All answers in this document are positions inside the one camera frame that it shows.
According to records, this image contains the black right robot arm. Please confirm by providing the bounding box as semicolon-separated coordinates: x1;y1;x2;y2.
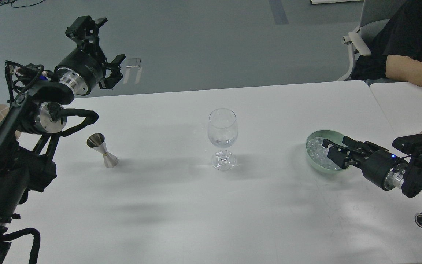
322;134;422;229

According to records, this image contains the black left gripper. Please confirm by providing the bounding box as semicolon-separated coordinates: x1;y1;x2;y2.
55;16;126;96

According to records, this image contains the grey office chair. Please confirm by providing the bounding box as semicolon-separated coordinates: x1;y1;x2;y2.
337;0;405;81

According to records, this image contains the clear wine glass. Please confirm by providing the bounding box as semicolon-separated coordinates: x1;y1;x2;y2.
207;107;239;172

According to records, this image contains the green bowl of ice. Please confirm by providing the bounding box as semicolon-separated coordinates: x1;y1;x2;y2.
306;130;346;174

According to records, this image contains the steel cocktail jigger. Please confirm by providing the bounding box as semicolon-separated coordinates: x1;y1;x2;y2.
86;133;119;168

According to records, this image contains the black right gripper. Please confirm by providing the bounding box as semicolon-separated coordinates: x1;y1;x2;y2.
322;136;408;191

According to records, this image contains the person in black shirt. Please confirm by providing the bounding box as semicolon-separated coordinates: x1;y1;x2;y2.
351;0;422;87

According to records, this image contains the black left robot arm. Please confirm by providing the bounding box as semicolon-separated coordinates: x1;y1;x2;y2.
0;16;126;264

